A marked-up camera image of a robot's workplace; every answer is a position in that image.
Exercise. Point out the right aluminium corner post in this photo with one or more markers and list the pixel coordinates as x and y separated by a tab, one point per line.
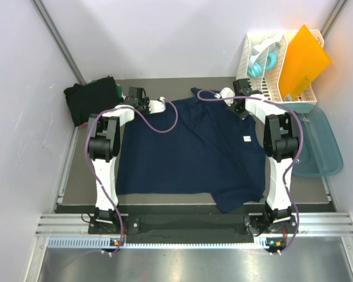
332	17

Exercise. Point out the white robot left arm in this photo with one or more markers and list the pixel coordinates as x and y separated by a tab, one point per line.
102	147

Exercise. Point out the aluminium corner post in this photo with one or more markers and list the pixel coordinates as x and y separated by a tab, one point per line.
332	17
59	41

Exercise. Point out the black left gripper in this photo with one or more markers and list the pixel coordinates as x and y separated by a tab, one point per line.
146	101

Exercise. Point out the translucent teal plastic bin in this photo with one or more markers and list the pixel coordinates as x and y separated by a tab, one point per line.
320	156

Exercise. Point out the white slotted file organizer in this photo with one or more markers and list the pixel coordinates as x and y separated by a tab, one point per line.
268	82

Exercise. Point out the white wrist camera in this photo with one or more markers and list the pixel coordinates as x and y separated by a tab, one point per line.
227	95
157	105

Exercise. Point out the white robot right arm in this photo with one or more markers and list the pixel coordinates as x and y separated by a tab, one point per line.
281	143

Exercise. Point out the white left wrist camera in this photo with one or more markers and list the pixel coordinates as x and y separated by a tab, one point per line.
157	105

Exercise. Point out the folded red t shirt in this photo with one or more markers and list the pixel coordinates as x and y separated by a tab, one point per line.
83	124

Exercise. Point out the left aluminium corner post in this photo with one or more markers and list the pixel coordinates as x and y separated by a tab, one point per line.
59	41

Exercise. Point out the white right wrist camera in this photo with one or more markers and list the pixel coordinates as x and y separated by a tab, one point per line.
227	95

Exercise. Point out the folded green t shirt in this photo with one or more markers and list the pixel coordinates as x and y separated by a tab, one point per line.
108	85

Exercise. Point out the aluminium frame rail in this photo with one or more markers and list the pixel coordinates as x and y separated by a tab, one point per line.
195	247

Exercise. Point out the orange plastic folder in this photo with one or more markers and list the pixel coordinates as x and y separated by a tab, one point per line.
304	61

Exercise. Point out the teal headphones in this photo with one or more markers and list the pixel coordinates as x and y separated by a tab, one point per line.
264	56

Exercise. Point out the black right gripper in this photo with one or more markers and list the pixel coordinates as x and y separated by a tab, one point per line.
242	116

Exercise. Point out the navy blue t shirt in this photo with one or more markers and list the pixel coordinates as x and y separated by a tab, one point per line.
194	146

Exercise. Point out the folded black t shirt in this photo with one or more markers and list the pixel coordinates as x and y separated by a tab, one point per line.
85	100

